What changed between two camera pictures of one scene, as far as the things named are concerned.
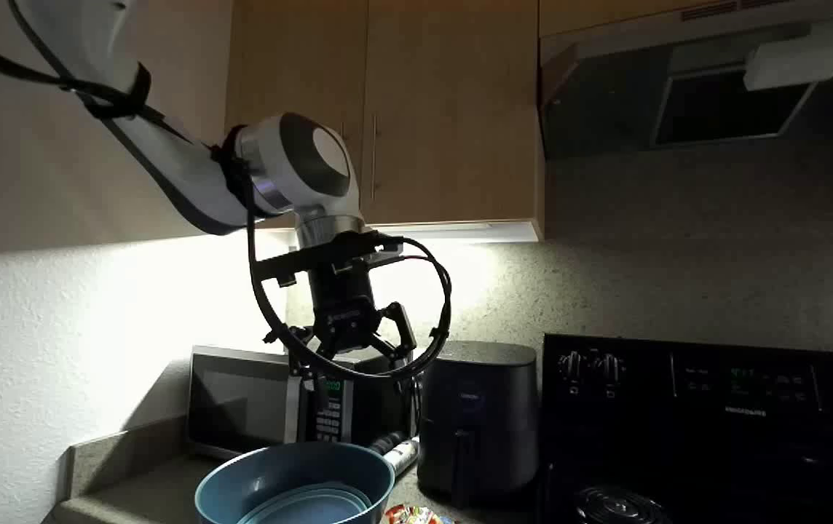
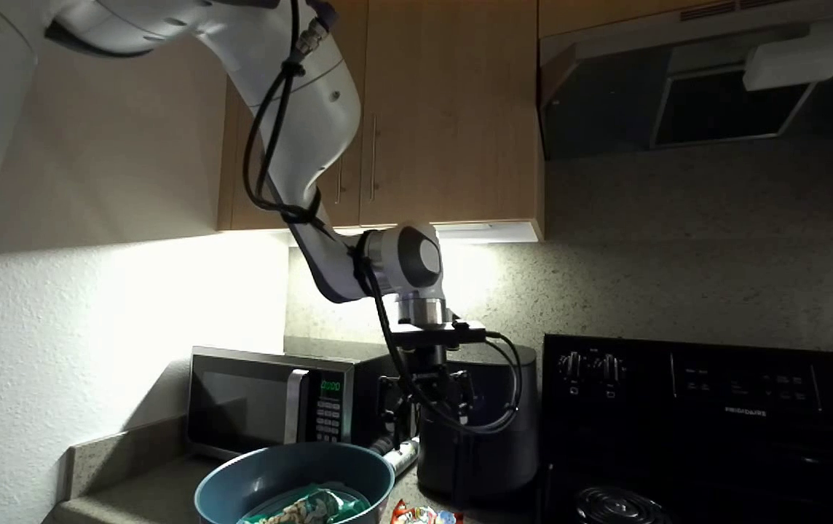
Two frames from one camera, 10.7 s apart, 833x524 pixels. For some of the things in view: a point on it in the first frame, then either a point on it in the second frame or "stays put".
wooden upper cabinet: [435, 99] stays put
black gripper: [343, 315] to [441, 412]
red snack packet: [415, 514] stays put
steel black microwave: [253, 398] stays put
